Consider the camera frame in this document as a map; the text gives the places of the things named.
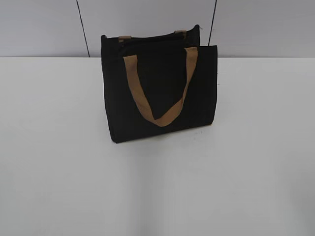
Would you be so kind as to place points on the black tote bag tan handles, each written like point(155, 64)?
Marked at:
point(157, 85)

